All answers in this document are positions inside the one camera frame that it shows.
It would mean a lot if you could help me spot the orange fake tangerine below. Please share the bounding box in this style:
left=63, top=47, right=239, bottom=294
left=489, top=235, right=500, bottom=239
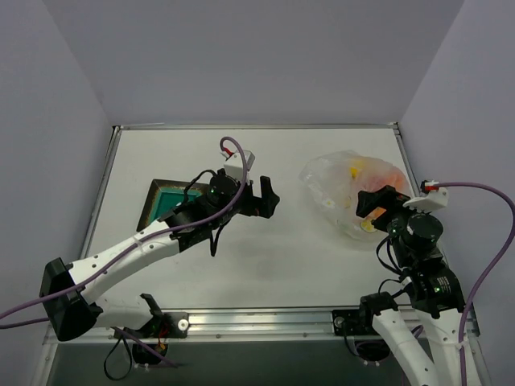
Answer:
left=383, top=167, right=410, bottom=195

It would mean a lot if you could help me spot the clear plastic bag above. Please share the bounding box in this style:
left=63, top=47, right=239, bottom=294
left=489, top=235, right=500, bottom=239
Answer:
left=299, top=150, right=400, bottom=244

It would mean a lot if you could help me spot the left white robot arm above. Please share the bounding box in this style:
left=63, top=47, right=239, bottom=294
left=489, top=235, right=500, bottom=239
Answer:
left=40, top=170, right=280, bottom=342

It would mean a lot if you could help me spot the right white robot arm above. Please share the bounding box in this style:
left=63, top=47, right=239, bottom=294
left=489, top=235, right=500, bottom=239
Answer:
left=356, top=182, right=465, bottom=385

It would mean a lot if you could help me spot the dark teal square plate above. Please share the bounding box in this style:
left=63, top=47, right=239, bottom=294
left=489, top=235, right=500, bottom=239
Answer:
left=136, top=179, right=188, bottom=232

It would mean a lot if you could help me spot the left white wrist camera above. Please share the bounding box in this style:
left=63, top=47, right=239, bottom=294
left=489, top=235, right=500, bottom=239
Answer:
left=224, top=150, right=255, bottom=183

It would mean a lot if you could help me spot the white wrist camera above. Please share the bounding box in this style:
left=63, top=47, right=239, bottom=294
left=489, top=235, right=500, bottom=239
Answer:
left=403, top=180, right=449, bottom=213
left=224, top=150, right=255, bottom=183

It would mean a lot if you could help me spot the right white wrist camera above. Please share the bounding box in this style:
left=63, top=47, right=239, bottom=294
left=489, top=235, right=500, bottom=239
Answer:
left=403, top=180, right=449, bottom=213

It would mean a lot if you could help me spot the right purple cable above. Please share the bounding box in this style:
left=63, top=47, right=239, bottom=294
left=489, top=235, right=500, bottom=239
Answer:
left=436, top=181, right=515, bottom=386

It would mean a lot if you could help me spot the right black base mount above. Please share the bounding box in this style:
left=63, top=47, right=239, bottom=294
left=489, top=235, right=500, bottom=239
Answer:
left=332, top=309, right=391, bottom=367

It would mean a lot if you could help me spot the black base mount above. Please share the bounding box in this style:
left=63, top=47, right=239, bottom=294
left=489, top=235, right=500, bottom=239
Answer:
left=332, top=309, right=391, bottom=367
left=126, top=294, right=189, bottom=367

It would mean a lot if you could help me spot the aluminium front rail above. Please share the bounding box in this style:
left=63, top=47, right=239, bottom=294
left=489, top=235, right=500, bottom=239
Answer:
left=42, top=308, right=482, bottom=345

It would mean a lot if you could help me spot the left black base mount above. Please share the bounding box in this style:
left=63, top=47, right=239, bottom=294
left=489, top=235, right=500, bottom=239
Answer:
left=126, top=294, right=189, bottom=367

